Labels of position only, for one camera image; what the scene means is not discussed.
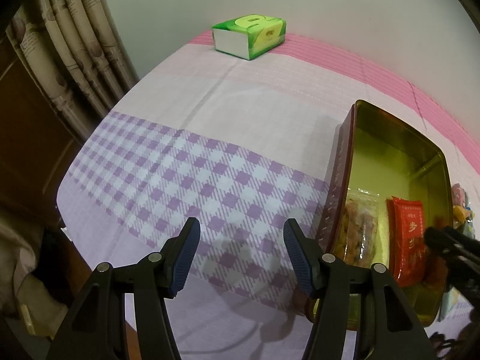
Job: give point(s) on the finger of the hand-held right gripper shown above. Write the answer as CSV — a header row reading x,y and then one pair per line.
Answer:
x,y
450,242
465,281

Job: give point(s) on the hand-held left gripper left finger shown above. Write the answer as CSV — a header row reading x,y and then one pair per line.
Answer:
x,y
185,258

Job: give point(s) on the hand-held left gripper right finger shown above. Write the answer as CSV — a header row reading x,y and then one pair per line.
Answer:
x,y
296,255

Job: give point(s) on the red snack packet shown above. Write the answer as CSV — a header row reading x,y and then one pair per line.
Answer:
x,y
407,232

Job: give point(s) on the red and gold tin box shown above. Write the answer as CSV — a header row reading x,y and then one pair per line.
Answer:
x,y
386,157

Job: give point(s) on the pale blue snack packet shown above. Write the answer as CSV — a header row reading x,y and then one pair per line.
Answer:
x,y
453,305

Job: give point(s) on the pile of pastel snack packets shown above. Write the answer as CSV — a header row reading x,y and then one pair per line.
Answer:
x,y
463,210

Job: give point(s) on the clear snack packet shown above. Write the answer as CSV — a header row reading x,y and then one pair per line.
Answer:
x,y
356,228

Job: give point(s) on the beige cloth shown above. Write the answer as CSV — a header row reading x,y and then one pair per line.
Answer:
x,y
22,255

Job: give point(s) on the brown wooden cabinet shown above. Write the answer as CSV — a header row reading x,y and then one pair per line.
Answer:
x,y
30,138

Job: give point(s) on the green tissue pack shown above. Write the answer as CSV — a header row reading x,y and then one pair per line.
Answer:
x,y
247,33

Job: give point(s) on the beige patterned curtain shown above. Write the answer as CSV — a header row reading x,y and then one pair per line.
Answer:
x,y
71,45

